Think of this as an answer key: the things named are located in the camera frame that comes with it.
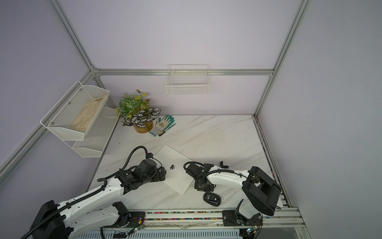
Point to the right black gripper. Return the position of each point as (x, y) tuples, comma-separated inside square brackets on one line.
[(198, 185)]

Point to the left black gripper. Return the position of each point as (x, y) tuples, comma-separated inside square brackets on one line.
[(157, 177)]

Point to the white laptop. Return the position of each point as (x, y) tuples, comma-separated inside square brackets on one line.
[(176, 177)]

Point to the black wireless mouse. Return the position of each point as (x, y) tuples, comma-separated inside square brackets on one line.
[(212, 199)]

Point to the black mouse battery cover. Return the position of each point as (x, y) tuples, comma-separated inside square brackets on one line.
[(222, 165)]

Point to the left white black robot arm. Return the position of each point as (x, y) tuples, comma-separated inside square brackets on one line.
[(97, 208)]

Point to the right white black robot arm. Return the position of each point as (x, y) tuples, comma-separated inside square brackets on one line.
[(261, 191)]

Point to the small black yellow screwdriver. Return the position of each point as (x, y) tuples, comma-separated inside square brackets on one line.
[(163, 132)]

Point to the teal white work glove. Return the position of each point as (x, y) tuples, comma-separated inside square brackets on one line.
[(162, 124)]

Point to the potted green striped plant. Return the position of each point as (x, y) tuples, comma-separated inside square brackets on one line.
[(136, 111)]

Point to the lower white mesh shelf bin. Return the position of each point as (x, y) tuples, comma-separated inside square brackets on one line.
[(96, 140)]

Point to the white mesh shelf bin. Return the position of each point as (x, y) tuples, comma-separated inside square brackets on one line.
[(63, 119), (96, 140)]

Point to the beige cloth in bin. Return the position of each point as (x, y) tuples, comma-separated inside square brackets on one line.
[(83, 120)]

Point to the upper white mesh shelf bin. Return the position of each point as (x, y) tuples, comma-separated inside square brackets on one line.
[(63, 119)]

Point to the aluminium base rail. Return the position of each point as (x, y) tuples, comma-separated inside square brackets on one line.
[(189, 223)]

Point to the white wire wall basket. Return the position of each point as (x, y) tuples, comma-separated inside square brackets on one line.
[(188, 80)]

